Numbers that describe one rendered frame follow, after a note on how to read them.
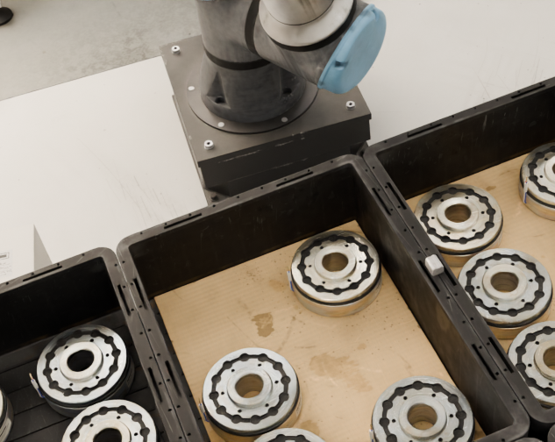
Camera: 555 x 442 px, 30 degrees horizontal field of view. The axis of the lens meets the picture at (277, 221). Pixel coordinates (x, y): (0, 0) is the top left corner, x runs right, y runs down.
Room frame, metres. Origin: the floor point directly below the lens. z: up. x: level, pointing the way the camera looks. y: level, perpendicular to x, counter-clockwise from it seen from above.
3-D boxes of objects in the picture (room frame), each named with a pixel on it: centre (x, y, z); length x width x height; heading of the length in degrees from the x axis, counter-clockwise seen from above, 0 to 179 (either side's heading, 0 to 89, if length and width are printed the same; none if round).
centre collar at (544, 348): (0.54, -0.26, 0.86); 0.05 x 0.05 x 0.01
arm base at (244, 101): (1.11, 0.00, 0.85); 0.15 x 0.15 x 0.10
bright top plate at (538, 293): (0.65, -0.23, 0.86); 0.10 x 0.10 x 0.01
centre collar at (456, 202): (0.76, -0.21, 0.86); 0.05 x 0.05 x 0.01
